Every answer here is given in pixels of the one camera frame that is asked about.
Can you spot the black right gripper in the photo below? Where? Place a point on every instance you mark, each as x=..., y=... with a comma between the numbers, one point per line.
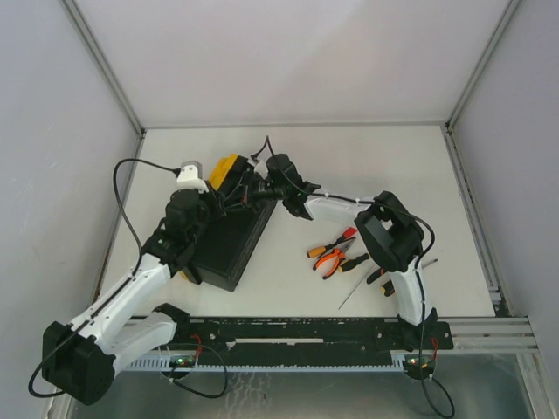
x=265, y=193

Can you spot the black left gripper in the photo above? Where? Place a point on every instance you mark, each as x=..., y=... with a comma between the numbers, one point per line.
x=220, y=201

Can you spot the yellow black plastic toolbox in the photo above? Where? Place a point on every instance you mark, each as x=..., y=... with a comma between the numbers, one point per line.
x=227, y=245

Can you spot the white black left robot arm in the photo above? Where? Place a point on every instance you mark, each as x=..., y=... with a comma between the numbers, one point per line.
x=82, y=358

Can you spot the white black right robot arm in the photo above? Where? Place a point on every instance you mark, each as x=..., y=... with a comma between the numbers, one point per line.
x=392, y=236

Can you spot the orange needle nose pliers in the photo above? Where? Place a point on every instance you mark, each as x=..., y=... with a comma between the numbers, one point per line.
x=335, y=256

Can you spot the black orange long screwdriver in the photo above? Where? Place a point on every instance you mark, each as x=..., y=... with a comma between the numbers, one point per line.
x=348, y=264

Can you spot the thin metal rod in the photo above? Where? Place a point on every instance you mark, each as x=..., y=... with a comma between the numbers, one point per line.
x=371, y=270

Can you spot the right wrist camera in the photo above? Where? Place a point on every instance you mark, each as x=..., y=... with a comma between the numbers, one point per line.
x=259, y=167

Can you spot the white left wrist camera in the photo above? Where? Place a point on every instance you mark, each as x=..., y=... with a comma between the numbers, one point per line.
x=190, y=177

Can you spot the red handled screwdriver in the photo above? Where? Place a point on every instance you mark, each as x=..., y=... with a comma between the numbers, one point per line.
x=346, y=235

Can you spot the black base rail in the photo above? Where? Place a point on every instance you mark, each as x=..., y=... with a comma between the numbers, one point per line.
x=383, y=333

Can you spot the grey cable duct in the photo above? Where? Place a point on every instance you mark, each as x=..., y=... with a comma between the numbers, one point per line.
x=178, y=363

